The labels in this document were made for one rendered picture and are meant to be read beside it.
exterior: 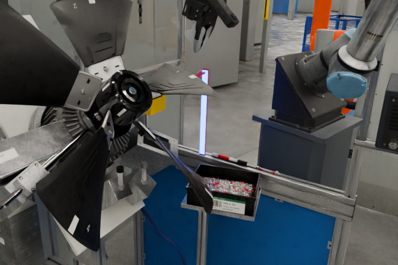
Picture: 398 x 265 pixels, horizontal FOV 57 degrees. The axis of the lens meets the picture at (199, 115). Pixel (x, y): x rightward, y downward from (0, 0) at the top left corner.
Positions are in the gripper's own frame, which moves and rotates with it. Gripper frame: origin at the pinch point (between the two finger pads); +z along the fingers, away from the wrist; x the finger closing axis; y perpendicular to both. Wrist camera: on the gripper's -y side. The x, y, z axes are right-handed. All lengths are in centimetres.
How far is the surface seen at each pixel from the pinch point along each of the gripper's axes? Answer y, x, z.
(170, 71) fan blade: 6.2, 2.5, 9.9
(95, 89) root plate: 3.4, 37.5, 7.1
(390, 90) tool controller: -53, -7, -11
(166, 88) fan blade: -2.1, 15.7, 9.1
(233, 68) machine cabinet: 149, -403, 146
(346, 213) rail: -61, -13, 30
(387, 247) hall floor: -99, -123, 102
